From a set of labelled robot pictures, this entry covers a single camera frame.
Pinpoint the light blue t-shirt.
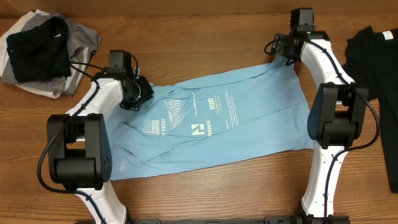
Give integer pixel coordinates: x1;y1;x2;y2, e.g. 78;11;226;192
106;57;313;180

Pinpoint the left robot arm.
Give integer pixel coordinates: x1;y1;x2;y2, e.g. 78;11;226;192
44;76;154;223

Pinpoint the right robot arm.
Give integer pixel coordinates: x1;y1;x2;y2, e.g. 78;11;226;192
264;31;369;223

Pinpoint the folded grey garment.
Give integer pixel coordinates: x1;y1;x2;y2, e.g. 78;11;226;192
1;13;101;96

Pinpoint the black t-shirt on right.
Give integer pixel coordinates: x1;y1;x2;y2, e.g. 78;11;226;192
343;26;397;193

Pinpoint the folded black garment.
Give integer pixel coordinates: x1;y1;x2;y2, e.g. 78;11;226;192
6;17;71;83

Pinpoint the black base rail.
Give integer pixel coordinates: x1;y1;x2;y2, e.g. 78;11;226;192
126;215;351;224

